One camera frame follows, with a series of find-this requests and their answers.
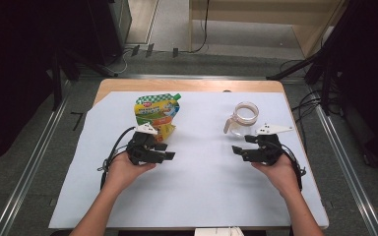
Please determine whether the person's left hand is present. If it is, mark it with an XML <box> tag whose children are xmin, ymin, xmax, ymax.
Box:
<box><xmin>106</xmin><ymin>150</ymin><xmax>157</xmax><ymax>195</ymax></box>

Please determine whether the black stand with slanted legs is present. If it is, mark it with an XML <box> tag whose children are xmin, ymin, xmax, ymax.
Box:
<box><xmin>265</xmin><ymin>0</ymin><xmax>352</xmax><ymax>109</ymax></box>

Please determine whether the light wooden shelf unit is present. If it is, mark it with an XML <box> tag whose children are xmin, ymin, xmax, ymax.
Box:
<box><xmin>188</xmin><ymin>0</ymin><xmax>348</xmax><ymax>58</ymax></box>

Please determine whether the dark curtain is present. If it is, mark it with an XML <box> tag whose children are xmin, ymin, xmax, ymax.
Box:
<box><xmin>324</xmin><ymin>0</ymin><xmax>378</xmax><ymax>171</ymax></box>
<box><xmin>0</xmin><ymin>0</ymin><xmax>93</xmax><ymax>171</ymax></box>

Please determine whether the person's right hand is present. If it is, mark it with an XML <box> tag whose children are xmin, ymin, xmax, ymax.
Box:
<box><xmin>251</xmin><ymin>154</ymin><xmax>301</xmax><ymax>199</ymax></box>

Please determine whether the thin black hanging cable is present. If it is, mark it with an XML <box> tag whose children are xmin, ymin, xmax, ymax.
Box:
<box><xmin>180</xmin><ymin>0</ymin><xmax>211</xmax><ymax>55</ymax></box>

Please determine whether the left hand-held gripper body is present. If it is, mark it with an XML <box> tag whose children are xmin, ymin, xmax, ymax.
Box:
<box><xmin>126</xmin><ymin>122</ymin><xmax>165</xmax><ymax>166</ymax></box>

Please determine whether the bundle of black floor cables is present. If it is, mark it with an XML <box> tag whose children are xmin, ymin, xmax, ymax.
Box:
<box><xmin>279</xmin><ymin>58</ymin><xmax>326</xmax><ymax>146</ymax></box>

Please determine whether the clear glass measuring cup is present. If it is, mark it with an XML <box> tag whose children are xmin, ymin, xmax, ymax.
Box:
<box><xmin>223</xmin><ymin>101</ymin><xmax>260</xmax><ymax>138</ymax></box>

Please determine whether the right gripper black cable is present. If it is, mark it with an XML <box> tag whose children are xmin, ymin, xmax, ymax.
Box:
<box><xmin>280</xmin><ymin>144</ymin><xmax>307</xmax><ymax>192</ymax></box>

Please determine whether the long metal floor rail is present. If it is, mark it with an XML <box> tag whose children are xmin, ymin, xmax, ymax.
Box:
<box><xmin>308</xmin><ymin>85</ymin><xmax>378</xmax><ymax>236</ymax></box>
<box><xmin>0</xmin><ymin>82</ymin><xmax>72</xmax><ymax>236</ymax></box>

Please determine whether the green yellow refill pouch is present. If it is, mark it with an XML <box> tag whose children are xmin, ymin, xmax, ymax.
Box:
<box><xmin>133</xmin><ymin>92</ymin><xmax>182</xmax><ymax>143</ymax></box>

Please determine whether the white floor cable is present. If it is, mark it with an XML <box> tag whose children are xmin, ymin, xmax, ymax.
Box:
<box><xmin>106</xmin><ymin>48</ymin><xmax>136</xmax><ymax>75</ymax></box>

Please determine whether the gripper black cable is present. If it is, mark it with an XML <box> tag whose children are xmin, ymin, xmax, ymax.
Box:
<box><xmin>96</xmin><ymin>126</ymin><xmax>137</xmax><ymax>191</ymax></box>
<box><xmin>280</xmin><ymin>144</ymin><xmax>307</xmax><ymax>192</ymax></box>

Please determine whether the light blue table mat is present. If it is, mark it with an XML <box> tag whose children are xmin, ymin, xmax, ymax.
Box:
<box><xmin>48</xmin><ymin>90</ymin><xmax>330</xmax><ymax>229</ymax></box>

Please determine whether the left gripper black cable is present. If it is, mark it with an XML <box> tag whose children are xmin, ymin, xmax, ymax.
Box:
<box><xmin>96</xmin><ymin>126</ymin><xmax>137</xmax><ymax>191</ymax></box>

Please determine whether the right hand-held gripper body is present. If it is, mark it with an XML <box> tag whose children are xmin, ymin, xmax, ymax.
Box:
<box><xmin>241</xmin><ymin>123</ymin><xmax>293</xmax><ymax>166</ymax></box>

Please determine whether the black stand with upright post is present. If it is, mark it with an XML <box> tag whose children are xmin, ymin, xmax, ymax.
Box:
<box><xmin>50</xmin><ymin>48</ymin><xmax>119</xmax><ymax>111</ymax></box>

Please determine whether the white box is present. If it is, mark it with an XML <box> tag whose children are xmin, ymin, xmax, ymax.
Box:
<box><xmin>194</xmin><ymin>226</ymin><xmax>245</xmax><ymax>236</ymax></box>

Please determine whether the black cabinet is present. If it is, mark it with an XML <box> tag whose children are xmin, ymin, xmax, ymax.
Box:
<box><xmin>88</xmin><ymin>0</ymin><xmax>133</xmax><ymax>67</ymax></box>

